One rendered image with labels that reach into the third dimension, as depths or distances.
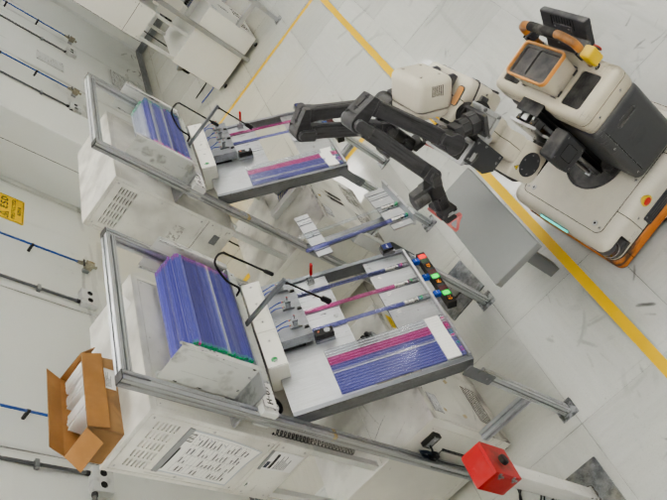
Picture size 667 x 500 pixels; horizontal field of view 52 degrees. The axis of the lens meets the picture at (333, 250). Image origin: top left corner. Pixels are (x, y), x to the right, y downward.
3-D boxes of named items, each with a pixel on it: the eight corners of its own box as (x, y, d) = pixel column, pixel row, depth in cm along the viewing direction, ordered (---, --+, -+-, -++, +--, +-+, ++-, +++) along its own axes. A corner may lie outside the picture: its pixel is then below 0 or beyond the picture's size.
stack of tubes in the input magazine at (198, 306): (226, 273, 280) (171, 249, 263) (254, 361, 242) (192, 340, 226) (209, 294, 283) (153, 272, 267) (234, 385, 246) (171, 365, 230)
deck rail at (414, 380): (470, 364, 262) (471, 354, 258) (472, 368, 260) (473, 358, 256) (295, 423, 248) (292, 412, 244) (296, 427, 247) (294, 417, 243)
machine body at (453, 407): (451, 339, 361) (372, 303, 324) (519, 445, 309) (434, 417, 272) (373, 417, 381) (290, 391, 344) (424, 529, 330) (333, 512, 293)
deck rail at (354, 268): (402, 258, 312) (402, 248, 308) (404, 260, 310) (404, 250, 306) (252, 301, 299) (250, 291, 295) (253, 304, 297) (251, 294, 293)
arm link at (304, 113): (298, 110, 246) (288, 100, 253) (297, 144, 253) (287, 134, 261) (403, 97, 264) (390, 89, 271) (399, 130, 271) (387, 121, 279)
